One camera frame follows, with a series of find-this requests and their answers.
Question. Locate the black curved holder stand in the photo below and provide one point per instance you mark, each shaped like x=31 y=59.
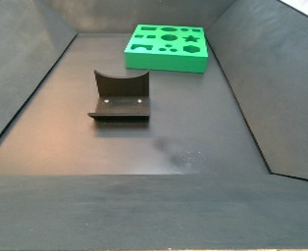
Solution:
x=122 y=97

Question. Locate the green foam shape board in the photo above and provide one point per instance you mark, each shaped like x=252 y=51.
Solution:
x=167 y=48

